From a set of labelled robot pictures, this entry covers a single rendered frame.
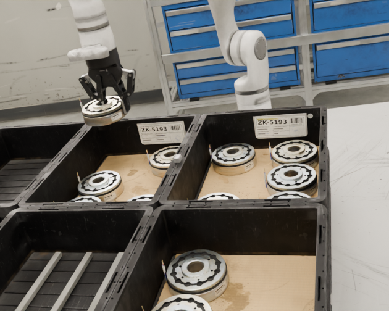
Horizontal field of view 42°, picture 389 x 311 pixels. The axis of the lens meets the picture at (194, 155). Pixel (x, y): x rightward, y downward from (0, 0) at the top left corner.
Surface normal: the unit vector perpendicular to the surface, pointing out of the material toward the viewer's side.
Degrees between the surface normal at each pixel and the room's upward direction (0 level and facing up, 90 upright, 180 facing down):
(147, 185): 0
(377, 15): 90
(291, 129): 90
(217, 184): 0
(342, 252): 0
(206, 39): 90
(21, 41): 90
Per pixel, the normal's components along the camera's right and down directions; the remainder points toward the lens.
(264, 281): -0.17, -0.87
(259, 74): 0.65, 0.22
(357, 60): -0.10, 0.48
